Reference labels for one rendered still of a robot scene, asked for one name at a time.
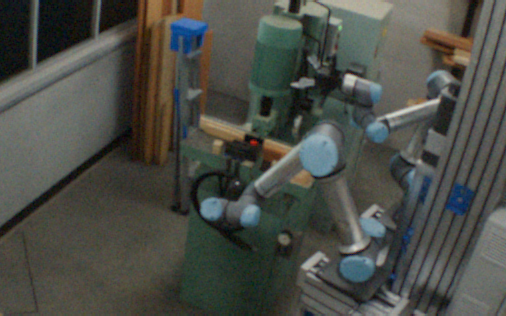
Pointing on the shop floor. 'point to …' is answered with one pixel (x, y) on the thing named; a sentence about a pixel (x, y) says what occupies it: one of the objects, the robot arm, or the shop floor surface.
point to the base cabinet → (239, 262)
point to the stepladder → (188, 44)
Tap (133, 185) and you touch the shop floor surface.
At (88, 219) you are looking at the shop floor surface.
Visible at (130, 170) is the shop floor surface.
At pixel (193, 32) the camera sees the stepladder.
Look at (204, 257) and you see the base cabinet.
